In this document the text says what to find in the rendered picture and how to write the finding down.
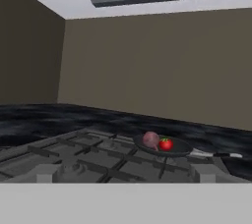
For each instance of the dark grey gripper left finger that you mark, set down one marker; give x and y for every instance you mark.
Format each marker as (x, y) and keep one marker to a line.
(44, 175)

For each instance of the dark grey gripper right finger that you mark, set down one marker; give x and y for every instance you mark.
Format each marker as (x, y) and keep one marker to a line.
(207, 175)

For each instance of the black frying pan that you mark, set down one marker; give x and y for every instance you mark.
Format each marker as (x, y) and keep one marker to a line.
(178, 149)

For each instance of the red tomato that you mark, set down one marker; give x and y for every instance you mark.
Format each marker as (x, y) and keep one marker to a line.
(166, 144)

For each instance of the grey stove with black grates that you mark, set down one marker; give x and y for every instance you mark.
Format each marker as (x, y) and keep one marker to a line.
(98, 159)

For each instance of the purple onion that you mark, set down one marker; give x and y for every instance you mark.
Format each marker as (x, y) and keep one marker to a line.
(150, 140)

